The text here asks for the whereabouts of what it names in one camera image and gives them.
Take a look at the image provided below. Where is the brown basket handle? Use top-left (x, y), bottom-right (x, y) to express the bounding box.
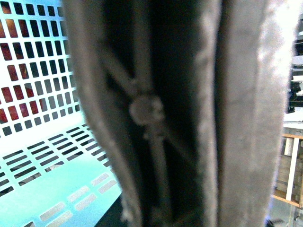
top-left (63, 0), bottom-right (303, 227)

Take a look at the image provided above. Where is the light blue plastic basket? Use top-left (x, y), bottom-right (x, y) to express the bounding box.
top-left (0, 0), bottom-right (121, 227)

